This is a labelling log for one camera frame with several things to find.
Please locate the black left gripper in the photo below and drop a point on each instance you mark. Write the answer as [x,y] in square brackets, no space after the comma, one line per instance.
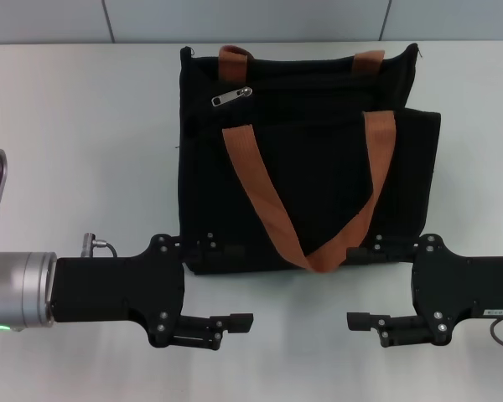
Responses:
[117,289]

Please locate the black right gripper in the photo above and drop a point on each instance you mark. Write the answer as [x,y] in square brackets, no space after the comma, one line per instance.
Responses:
[465,289]

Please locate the silver zipper pull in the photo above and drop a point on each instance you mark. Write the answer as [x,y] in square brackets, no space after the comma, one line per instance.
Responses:
[230,97]

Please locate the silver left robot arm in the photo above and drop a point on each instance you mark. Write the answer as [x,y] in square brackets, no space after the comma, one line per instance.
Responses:
[21,289]

